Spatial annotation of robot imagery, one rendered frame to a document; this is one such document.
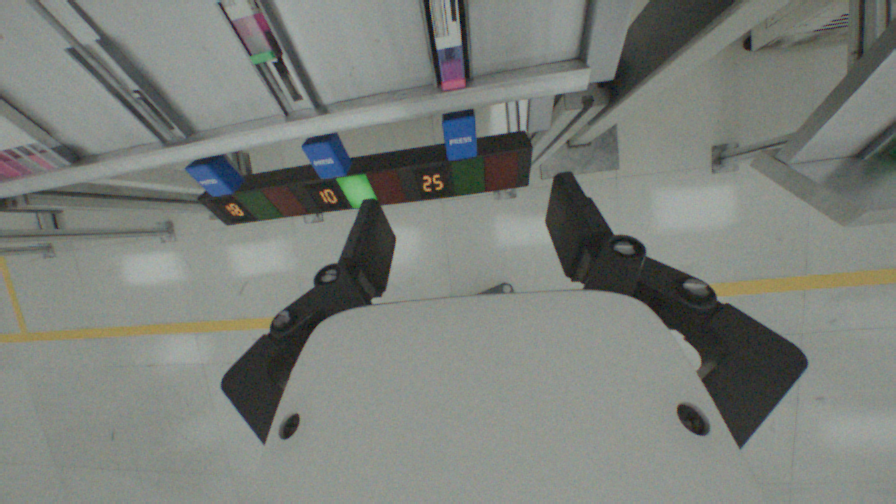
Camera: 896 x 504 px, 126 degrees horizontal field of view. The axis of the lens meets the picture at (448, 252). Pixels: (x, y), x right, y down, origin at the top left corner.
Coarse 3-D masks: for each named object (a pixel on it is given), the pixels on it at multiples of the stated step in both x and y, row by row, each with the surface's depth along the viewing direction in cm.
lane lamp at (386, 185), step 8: (368, 176) 23; (376, 176) 23; (384, 176) 23; (392, 176) 23; (376, 184) 23; (384, 184) 23; (392, 184) 23; (400, 184) 23; (376, 192) 24; (384, 192) 24; (392, 192) 24; (400, 192) 24; (384, 200) 25; (392, 200) 25; (400, 200) 25
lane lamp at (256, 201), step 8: (248, 192) 24; (256, 192) 24; (248, 200) 25; (256, 200) 25; (264, 200) 25; (256, 208) 26; (264, 208) 26; (272, 208) 26; (264, 216) 26; (272, 216) 26; (280, 216) 26
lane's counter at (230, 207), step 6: (222, 198) 25; (228, 198) 25; (234, 198) 25; (216, 204) 25; (222, 204) 25; (228, 204) 25; (234, 204) 25; (240, 204) 25; (222, 210) 26; (228, 210) 26; (234, 210) 26; (240, 210) 26; (246, 210) 26; (228, 216) 26; (234, 216) 26; (240, 216) 26; (246, 216) 26; (252, 216) 26; (234, 222) 27
